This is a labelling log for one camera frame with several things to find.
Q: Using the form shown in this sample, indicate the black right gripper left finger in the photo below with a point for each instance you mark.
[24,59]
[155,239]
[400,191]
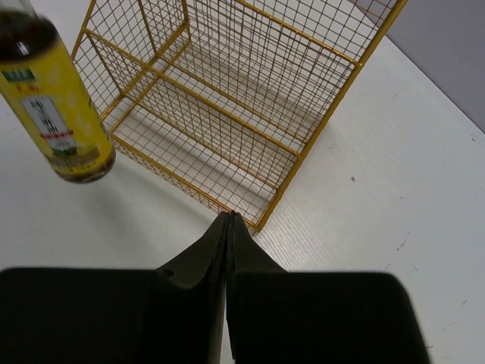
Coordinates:
[170,314]

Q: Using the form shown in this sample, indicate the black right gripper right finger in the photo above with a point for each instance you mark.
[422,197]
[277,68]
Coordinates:
[279,316]

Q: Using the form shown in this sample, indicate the yellow label bottle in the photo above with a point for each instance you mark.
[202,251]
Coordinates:
[43,88]

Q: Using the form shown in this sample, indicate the yellow wire basket rack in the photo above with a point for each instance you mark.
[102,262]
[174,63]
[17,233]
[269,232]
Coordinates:
[225,99]

